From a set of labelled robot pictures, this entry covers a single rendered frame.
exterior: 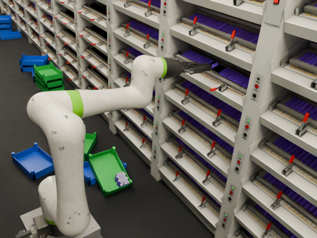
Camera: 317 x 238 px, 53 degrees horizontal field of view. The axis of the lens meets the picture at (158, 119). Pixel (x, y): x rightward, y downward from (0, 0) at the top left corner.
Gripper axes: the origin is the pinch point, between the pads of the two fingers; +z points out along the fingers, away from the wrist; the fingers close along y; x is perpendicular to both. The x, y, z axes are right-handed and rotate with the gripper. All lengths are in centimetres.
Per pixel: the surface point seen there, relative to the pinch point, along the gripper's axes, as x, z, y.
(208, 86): -8.7, 2.8, 3.5
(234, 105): -10.8, 3.8, 21.5
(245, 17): 27.6, -1.6, 17.6
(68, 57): -66, 13, -218
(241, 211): -65, 15, 37
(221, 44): 12.5, 2.7, 4.3
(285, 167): -26, 9, 52
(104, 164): -93, -15, -58
